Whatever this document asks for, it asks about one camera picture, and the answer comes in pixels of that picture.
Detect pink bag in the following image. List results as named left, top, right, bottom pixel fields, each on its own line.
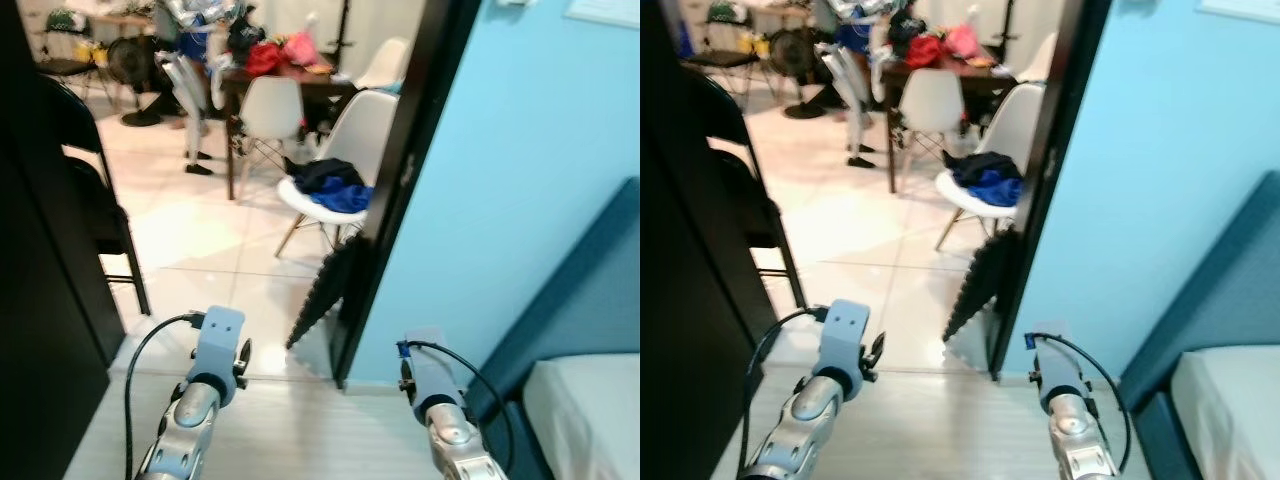
left=943, top=22, right=981, bottom=59
left=283, top=30, right=319, bottom=66

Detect black foam mat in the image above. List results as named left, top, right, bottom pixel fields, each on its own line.
left=942, top=228, right=1021, bottom=346
left=287, top=237, right=361, bottom=349

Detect black door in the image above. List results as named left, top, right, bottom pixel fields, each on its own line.
left=988, top=0, right=1113, bottom=379
left=330, top=0, right=483, bottom=386

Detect red bag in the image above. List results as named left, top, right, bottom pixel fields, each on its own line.
left=905, top=33, right=946, bottom=69
left=245, top=40, right=286, bottom=76

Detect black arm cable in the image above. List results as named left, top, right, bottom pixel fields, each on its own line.
left=1030, top=332, right=1133, bottom=471
left=400, top=340, right=516, bottom=471
left=740, top=307, right=831, bottom=471
left=123, top=312, right=206, bottom=479

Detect black metal chair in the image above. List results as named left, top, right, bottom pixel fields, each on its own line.
left=35, top=8, right=111, bottom=101
left=690, top=0, right=766, bottom=96

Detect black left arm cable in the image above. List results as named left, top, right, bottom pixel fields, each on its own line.
left=740, top=307, right=831, bottom=471
left=123, top=312, right=206, bottom=479

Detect light grey left wrist camera mount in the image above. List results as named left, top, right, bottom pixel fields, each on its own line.
left=190, top=307, right=246, bottom=386
left=818, top=300, right=871, bottom=376

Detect dark blue clothes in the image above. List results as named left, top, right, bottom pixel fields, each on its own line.
left=943, top=150, right=1023, bottom=208
left=283, top=157, right=373, bottom=214

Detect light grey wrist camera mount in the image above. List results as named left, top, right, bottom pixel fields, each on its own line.
left=190, top=307, right=246, bottom=386
left=1030, top=322, right=1086, bottom=401
left=403, top=327, right=461, bottom=406
left=818, top=300, right=871, bottom=376

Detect black bag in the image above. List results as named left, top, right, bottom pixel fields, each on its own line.
left=228, top=18, right=266, bottom=56
left=888, top=10, right=926, bottom=51

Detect white plastic shell chair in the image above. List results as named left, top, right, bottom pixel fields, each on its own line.
left=935, top=82, right=1046, bottom=253
left=240, top=76, right=306, bottom=191
left=275, top=90, right=401, bottom=259
left=895, top=68, right=966, bottom=191
left=1015, top=32, right=1059, bottom=86
left=355, top=38, right=411, bottom=91

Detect black pedestal fan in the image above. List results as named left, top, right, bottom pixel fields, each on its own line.
left=105, top=35, right=166, bottom=126
left=765, top=28, right=831, bottom=121

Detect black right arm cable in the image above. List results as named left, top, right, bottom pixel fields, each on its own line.
left=400, top=340, right=516, bottom=471
left=1030, top=332, right=1133, bottom=471

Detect light grey right wrist camera mount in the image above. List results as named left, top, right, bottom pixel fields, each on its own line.
left=403, top=327, right=461, bottom=406
left=1030, top=322, right=1086, bottom=401

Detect dark wooden table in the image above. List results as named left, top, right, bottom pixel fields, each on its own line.
left=880, top=55, right=1021, bottom=196
left=220, top=65, right=361, bottom=201

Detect black folding chair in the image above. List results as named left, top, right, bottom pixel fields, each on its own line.
left=690, top=65, right=809, bottom=311
left=45, top=75, right=153, bottom=317

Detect silver humanoid robot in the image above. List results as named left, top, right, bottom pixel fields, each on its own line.
left=815, top=0, right=906, bottom=169
left=160, top=0, right=251, bottom=176

